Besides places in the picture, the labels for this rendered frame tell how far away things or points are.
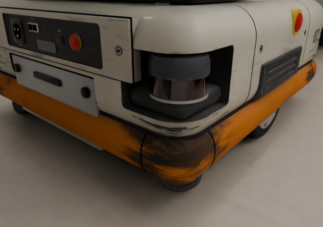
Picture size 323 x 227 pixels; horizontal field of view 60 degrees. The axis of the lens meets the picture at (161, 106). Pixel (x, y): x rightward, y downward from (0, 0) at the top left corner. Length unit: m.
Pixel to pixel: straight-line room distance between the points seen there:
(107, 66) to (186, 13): 0.13
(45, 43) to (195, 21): 0.28
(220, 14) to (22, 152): 0.46
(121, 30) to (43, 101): 0.28
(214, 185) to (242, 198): 0.05
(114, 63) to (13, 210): 0.26
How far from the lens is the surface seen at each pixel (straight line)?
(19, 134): 0.71
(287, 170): 0.57
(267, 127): 0.66
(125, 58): 0.36
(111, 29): 0.37
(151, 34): 0.34
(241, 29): 0.41
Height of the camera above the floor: 0.30
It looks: 22 degrees down
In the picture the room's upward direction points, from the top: straight up
